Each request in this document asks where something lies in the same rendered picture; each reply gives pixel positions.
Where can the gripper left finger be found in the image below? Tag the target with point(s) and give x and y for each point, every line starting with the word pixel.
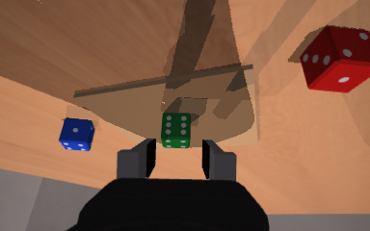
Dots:
pixel 137 162

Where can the blue die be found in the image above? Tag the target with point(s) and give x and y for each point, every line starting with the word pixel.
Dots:
pixel 77 134

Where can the green die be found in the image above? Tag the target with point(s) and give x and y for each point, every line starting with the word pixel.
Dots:
pixel 176 130

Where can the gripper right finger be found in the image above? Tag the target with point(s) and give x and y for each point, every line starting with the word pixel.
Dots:
pixel 217 164

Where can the red die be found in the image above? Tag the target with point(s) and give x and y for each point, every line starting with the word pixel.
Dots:
pixel 337 60

